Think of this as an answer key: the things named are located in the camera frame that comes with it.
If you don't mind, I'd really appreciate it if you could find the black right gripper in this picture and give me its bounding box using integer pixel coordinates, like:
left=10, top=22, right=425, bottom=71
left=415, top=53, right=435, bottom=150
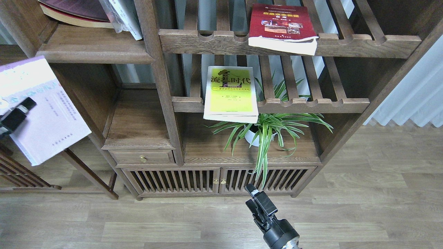
left=245, top=184, right=300, bottom=248

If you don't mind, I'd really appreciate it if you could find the dark wooden bookshelf unit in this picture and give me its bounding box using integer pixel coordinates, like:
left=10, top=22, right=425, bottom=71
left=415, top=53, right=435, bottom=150
left=0, top=0, right=442, bottom=200

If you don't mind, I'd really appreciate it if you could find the yellow-green paperback book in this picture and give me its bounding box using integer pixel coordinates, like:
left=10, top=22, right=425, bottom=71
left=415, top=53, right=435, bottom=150
left=204, top=66, right=259, bottom=123

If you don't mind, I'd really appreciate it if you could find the green spider plant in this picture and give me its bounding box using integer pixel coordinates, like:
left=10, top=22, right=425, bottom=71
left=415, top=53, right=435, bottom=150
left=206, top=71, right=334, bottom=189

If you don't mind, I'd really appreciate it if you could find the white book in plastic wrap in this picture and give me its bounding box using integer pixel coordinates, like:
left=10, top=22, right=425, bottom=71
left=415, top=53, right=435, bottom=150
left=99, top=0, right=143, bottom=40

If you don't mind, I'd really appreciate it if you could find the white and purple book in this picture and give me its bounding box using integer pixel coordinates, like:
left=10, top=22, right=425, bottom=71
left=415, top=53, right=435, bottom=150
left=0, top=56, right=91, bottom=166

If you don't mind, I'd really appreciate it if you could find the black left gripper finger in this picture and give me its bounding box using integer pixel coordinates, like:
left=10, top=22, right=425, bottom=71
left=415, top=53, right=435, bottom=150
left=0, top=97, right=37, bottom=138

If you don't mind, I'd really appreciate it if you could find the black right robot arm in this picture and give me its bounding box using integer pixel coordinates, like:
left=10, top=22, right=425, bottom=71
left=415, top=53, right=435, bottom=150
left=245, top=183, right=300, bottom=249

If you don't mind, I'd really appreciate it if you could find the brass drawer knob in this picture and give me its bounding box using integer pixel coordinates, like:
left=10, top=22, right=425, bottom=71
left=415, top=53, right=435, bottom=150
left=139, top=155, right=147, bottom=163

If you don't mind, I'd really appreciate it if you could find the white pleated curtain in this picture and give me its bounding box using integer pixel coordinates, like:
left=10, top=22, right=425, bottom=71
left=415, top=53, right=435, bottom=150
left=364, top=37, right=443, bottom=127

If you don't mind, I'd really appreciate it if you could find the maroon book with cream pages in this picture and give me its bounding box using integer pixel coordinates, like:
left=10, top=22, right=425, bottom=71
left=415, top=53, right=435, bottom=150
left=38, top=0, right=114, bottom=29

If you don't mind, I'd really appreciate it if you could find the red paperback book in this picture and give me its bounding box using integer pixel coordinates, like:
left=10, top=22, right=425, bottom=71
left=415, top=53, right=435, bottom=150
left=248, top=3, right=319, bottom=56

